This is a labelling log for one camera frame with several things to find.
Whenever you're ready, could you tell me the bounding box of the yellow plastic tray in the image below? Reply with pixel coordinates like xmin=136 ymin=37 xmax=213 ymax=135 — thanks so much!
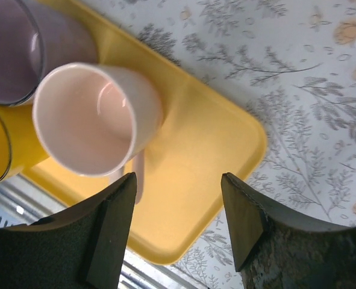
xmin=20 ymin=1 xmax=267 ymax=265

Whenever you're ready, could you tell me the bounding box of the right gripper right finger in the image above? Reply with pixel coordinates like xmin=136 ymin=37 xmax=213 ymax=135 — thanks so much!
xmin=220 ymin=172 xmax=356 ymax=273

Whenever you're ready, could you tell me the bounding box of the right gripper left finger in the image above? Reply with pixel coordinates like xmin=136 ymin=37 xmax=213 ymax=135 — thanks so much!
xmin=0 ymin=173 xmax=137 ymax=288

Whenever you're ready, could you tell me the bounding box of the yellow mug black handle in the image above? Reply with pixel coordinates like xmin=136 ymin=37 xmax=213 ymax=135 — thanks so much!
xmin=0 ymin=105 xmax=48 ymax=181

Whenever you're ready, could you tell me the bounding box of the pink cup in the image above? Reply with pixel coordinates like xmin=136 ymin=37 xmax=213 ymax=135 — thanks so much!
xmin=33 ymin=63 xmax=163 ymax=201

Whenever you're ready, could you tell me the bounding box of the purple mug black handle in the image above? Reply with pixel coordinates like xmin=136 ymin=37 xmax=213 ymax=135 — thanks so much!
xmin=0 ymin=1 xmax=98 ymax=106

